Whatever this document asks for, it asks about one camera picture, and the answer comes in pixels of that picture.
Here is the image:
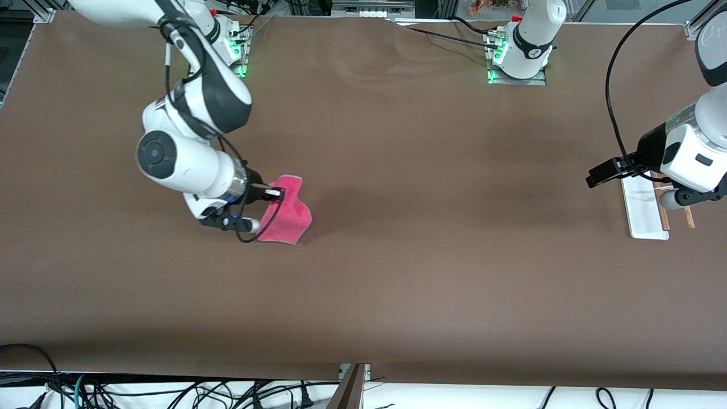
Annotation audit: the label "pink towel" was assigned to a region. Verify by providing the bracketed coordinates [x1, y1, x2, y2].
[257, 175, 313, 246]

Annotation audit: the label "white towel rack base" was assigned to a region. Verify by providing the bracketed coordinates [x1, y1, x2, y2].
[620, 173, 670, 240]

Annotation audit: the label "orange objects behind table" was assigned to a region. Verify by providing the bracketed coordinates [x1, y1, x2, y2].
[468, 0, 524, 15]

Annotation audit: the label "grey device behind table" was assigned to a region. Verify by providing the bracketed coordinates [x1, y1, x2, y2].
[332, 0, 416, 18]

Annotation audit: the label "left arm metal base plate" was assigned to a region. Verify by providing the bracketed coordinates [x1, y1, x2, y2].
[487, 33, 548, 86]

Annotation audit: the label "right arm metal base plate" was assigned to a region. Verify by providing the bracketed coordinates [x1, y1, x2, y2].
[226, 23, 249, 78]

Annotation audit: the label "black base power cable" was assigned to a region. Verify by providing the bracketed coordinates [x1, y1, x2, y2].
[398, 25, 500, 49]
[450, 16, 502, 37]

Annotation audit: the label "grey metal table post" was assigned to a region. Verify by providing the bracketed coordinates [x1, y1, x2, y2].
[326, 364, 371, 409]

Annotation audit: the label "black looped floor cable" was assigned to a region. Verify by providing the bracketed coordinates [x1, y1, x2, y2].
[0, 343, 64, 409]

